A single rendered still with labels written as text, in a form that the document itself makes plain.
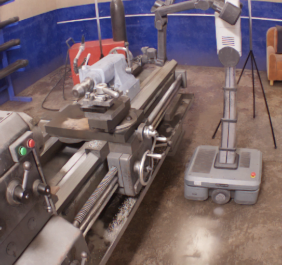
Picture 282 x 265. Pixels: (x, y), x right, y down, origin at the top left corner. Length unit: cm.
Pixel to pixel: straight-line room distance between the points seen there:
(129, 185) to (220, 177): 86
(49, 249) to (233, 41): 167
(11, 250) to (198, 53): 516
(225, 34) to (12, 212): 166
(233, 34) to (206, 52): 374
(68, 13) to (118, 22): 221
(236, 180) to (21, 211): 171
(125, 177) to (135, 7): 451
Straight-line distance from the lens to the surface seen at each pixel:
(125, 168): 178
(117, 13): 466
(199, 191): 251
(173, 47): 590
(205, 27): 568
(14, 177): 113
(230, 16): 190
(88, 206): 158
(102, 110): 165
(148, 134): 182
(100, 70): 210
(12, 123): 116
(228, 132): 241
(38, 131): 146
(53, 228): 135
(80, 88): 193
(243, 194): 248
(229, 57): 212
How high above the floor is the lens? 176
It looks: 26 degrees down
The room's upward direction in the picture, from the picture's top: 6 degrees counter-clockwise
